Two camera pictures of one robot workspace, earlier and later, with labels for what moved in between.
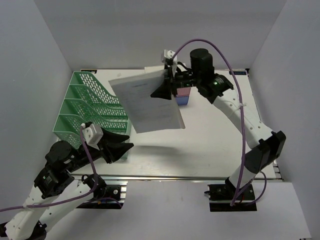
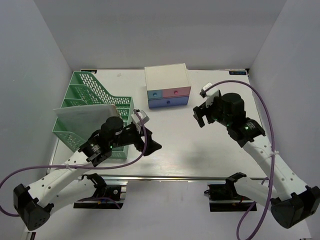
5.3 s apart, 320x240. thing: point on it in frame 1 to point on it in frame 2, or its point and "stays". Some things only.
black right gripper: (163, 90) to (202, 109)
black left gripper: (111, 149) to (140, 145)
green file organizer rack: (89, 100) stays
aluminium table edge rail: (174, 178) stays
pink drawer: (183, 91) stays
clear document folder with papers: (148, 114) to (85, 121)
